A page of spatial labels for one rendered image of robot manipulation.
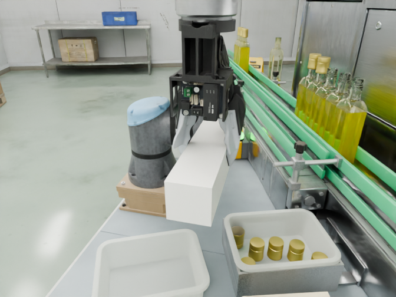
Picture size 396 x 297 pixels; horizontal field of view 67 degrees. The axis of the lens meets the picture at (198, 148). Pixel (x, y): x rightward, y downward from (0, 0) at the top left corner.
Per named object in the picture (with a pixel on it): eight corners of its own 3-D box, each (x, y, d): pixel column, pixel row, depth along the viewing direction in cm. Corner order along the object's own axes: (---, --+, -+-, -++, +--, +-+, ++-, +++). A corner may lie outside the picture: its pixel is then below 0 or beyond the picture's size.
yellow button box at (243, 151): (247, 159, 117) (248, 142, 114) (228, 160, 116) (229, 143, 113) (243, 151, 123) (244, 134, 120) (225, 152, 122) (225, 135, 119)
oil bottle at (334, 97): (340, 165, 87) (357, 93, 77) (322, 167, 86) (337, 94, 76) (330, 157, 92) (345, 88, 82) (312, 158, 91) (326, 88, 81)
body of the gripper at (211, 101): (168, 121, 39) (164, 21, 34) (187, 101, 46) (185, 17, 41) (227, 127, 37) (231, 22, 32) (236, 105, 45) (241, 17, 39)
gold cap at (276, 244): (269, 261, 69) (271, 247, 67) (264, 250, 72) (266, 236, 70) (284, 260, 69) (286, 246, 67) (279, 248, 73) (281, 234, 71)
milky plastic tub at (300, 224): (338, 290, 64) (347, 260, 60) (235, 300, 62) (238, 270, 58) (303, 233, 80) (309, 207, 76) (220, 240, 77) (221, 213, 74)
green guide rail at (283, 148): (297, 180, 79) (302, 153, 75) (293, 180, 79) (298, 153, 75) (207, 59, 234) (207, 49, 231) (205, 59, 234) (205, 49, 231)
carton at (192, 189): (166, 218, 40) (164, 181, 37) (205, 143, 61) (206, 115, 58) (211, 226, 39) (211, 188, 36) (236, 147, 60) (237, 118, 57)
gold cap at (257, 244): (250, 262, 69) (251, 248, 67) (246, 250, 72) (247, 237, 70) (265, 261, 69) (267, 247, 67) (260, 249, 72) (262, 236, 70)
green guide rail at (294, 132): (324, 178, 79) (330, 152, 76) (320, 178, 79) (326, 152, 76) (216, 59, 235) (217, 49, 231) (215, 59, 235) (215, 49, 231)
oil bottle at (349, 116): (350, 176, 81) (371, 101, 72) (331, 178, 81) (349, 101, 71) (339, 166, 86) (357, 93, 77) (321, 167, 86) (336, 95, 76)
